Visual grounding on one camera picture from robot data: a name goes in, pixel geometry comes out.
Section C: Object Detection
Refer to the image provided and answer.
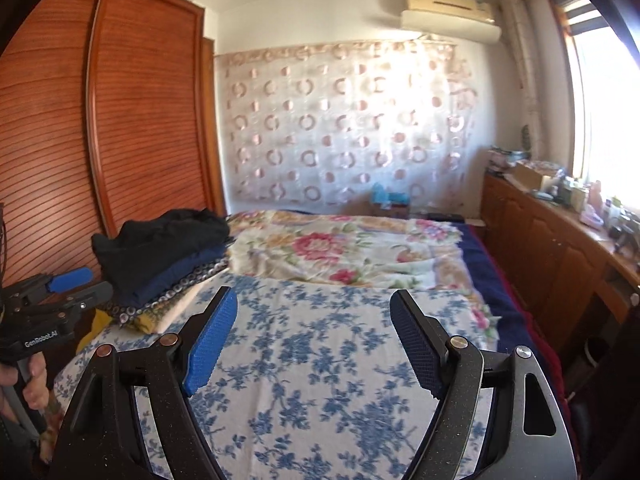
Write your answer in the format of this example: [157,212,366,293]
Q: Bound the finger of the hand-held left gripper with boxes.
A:
[55,281,114,318]
[45,267,94,295]

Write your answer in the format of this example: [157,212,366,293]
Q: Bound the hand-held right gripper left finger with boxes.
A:
[50,286,238,480]

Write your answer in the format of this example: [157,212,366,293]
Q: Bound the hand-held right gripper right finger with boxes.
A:
[389,289,576,480]

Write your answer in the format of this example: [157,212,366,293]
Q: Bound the black printed t-shirt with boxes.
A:
[91,209,236,293]

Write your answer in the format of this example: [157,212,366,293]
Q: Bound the person's left hand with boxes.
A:
[0,352,53,466]

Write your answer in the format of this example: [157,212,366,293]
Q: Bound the yellow cloth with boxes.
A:
[75,307,123,361]

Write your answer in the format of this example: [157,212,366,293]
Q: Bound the dark dotted folded cloth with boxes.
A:
[107,257,231,321]

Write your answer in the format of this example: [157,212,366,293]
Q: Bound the mustard floral folded cloth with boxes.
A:
[117,287,201,335]

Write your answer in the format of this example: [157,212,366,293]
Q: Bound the navy folded garment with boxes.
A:
[112,245,231,308]

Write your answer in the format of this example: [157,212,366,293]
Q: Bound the blue floral bed sheet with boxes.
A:
[52,272,501,480]

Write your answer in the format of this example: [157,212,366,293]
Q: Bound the navy blanket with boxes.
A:
[457,222,551,361]

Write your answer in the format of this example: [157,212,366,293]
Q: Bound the teal item on box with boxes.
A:
[369,183,412,218]

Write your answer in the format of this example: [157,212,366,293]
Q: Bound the low wooden cabinet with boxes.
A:
[481,170,640,356]

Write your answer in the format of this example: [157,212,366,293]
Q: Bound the wooden slatted wardrobe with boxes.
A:
[0,0,228,311]

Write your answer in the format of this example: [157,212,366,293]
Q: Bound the dark chair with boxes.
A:
[565,350,640,480]

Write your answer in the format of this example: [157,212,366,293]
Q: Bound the cardboard box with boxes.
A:
[512,160,558,191]

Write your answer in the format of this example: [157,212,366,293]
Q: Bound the pile of papers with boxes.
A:
[490,146,521,171]

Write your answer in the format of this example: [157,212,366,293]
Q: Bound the black device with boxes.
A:
[607,220,640,256]

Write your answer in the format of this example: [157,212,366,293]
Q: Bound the sheer curtain with circle pattern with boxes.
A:
[215,40,478,208]

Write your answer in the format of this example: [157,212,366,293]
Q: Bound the beige window curtain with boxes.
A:
[500,0,546,161]

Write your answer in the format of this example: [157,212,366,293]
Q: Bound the wooden framed window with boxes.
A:
[545,0,640,211]

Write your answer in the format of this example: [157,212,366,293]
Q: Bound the wall air conditioner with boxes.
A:
[400,0,502,44]

